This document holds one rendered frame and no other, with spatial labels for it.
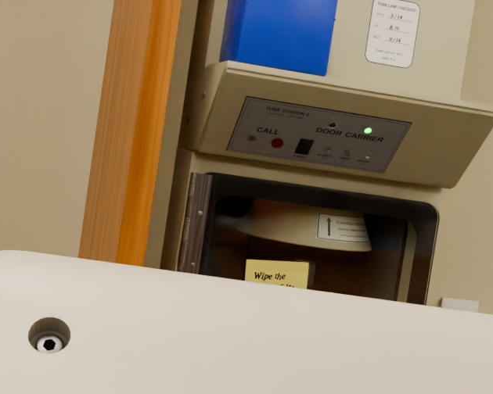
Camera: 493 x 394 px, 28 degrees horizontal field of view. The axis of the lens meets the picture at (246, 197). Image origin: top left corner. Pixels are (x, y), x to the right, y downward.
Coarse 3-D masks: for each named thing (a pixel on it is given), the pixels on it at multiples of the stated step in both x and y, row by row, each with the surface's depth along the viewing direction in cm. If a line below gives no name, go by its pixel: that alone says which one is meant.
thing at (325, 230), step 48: (240, 192) 114; (288, 192) 115; (336, 192) 116; (240, 240) 114; (288, 240) 115; (336, 240) 117; (384, 240) 118; (432, 240) 119; (336, 288) 117; (384, 288) 119
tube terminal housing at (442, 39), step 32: (224, 0) 112; (352, 0) 116; (416, 0) 118; (448, 0) 119; (352, 32) 116; (448, 32) 119; (192, 64) 121; (352, 64) 117; (416, 64) 118; (448, 64) 119; (192, 96) 118; (448, 96) 120; (192, 128) 115; (192, 160) 113; (224, 160) 114; (384, 192) 119; (416, 192) 120
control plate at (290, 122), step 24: (240, 120) 107; (264, 120) 107; (288, 120) 108; (312, 120) 108; (336, 120) 108; (360, 120) 108; (384, 120) 108; (240, 144) 110; (264, 144) 110; (288, 144) 110; (312, 144) 111; (336, 144) 111; (360, 144) 111; (384, 144) 111; (360, 168) 114; (384, 168) 114
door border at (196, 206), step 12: (204, 180) 112; (204, 192) 113; (192, 204) 112; (204, 204) 113; (192, 216) 112; (204, 216) 113; (192, 228) 113; (204, 228) 113; (192, 240) 113; (180, 252) 112; (192, 252) 113; (192, 264) 113
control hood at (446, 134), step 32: (224, 64) 102; (224, 96) 104; (256, 96) 105; (288, 96) 105; (320, 96) 105; (352, 96) 105; (384, 96) 106; (416, 96) 107; (224, 128) 108; (416, 128) 110; (448, 128) 110; (480, 128) 110; (256, 160) 113; (288, 160) 113; (416, 160) 114; (448, 160) 114
